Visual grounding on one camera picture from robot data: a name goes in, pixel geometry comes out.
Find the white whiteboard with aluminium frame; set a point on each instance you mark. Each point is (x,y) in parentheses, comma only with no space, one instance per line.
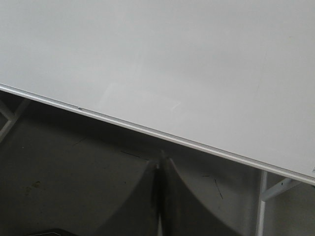
(234,78)

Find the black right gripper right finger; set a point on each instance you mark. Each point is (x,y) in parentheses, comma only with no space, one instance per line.
(184,214)

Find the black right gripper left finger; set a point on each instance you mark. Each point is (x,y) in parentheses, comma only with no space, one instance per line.
(138,215)

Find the white metal table leg frame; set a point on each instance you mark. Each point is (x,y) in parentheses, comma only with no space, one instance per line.
(266,194)

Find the white metal left leg frame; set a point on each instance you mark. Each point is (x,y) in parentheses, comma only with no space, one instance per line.
(12,117)

